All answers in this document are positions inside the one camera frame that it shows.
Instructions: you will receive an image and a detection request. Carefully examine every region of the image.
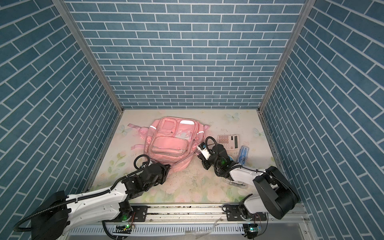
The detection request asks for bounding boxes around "pink student backpack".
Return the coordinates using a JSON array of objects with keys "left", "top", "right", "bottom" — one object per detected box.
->
[{"left": 128, "top": 117, "right": 210, "bottom": 172}]

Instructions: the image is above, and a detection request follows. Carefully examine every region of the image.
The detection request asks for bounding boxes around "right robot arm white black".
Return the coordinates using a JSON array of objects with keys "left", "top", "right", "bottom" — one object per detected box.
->
[{"left": 198, "top": 137, "right": 300, "bottom": 220}]

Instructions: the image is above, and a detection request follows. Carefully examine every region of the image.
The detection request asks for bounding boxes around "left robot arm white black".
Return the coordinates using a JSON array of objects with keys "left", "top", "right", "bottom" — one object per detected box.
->
[{"left": 13, "top": 160, "right": 171, "bottom": 240}]

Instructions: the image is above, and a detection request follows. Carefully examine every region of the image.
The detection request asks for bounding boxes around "pink white calculator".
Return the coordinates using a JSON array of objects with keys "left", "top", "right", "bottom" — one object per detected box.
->
[{"left": 217, "top": 135, "right": 239, "bottom": 151}]

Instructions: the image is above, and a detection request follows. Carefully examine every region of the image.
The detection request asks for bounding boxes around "blue geometry set case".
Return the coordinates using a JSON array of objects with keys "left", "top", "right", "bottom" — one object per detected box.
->
[{"left": 237, "top": 146, "right": 249, "bottom": 165}]

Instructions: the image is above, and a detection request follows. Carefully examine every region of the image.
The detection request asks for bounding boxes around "clear plastic pencil case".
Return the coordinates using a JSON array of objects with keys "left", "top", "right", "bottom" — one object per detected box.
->
[{"left": 223, "top": 179, "right": 247, "bottom": 189}]

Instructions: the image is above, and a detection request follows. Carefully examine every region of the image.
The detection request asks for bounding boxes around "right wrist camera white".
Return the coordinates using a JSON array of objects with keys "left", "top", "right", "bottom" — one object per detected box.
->
[{"left": 197, "top": 143, "right": 211, "bottom": 161}]

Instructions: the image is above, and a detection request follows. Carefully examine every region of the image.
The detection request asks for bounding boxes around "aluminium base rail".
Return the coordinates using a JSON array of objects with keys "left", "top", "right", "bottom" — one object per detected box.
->
[{"left": 60, "top": 204, "right": 317, "bottom": 240}]

